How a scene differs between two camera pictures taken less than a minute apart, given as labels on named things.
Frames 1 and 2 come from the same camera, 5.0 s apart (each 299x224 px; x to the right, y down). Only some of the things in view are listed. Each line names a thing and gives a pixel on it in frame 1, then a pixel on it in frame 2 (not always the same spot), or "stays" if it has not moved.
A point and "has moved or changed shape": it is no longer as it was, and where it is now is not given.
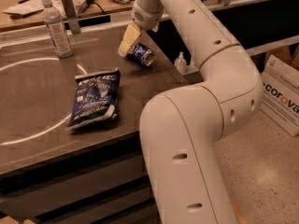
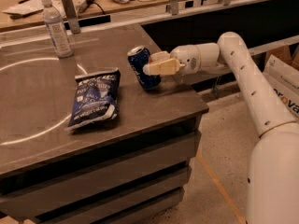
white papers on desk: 33,6 stays
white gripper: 147,18 → 186,57
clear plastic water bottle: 57,27 stays
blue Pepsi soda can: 140,53 has moved or changed shape
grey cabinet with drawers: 94,175 stays
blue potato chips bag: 94,99 stays
